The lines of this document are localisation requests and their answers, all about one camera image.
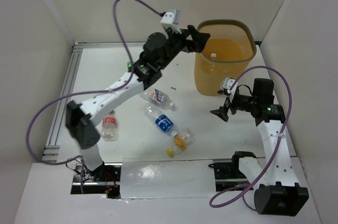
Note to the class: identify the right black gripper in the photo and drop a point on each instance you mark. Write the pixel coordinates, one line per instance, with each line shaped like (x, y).
(222, 112)

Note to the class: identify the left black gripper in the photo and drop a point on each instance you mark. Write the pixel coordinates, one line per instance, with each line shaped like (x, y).
(188, 38)

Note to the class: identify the clear bottle orange white label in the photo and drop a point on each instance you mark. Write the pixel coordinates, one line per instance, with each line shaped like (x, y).
(158, 98)

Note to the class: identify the clear bottle red label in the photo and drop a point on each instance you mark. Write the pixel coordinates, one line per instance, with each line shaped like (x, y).
(109, 127)

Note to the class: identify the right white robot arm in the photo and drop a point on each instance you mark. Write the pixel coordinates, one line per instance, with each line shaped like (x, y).
(277, 190)

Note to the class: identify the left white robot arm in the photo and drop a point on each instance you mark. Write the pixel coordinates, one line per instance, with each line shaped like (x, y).
(82, 119)

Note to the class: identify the orange mesh waste bin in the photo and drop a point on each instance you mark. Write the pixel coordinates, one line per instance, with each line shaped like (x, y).
(234, 45)

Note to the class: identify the clear bottle yellow cap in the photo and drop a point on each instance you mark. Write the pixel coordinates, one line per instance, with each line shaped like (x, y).
(181, 141)

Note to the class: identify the clear bottle blue label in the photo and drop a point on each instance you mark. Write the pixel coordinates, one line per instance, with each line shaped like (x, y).
(160, 120)

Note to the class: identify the green plastic bottle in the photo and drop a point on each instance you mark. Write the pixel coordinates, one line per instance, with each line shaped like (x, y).
(129, 66)

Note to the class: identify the white tape sheet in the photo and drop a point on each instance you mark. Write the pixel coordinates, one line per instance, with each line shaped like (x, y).
(167, 180)

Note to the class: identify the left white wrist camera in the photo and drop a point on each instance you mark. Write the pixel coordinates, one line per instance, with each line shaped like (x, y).
(170, 21)

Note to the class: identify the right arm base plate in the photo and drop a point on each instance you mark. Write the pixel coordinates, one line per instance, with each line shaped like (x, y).
(227, 174)

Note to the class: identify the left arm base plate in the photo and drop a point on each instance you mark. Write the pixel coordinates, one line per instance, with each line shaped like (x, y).
(105, 181)

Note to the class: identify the aluminium frame rail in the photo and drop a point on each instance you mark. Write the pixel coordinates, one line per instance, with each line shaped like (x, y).
(97, 66)

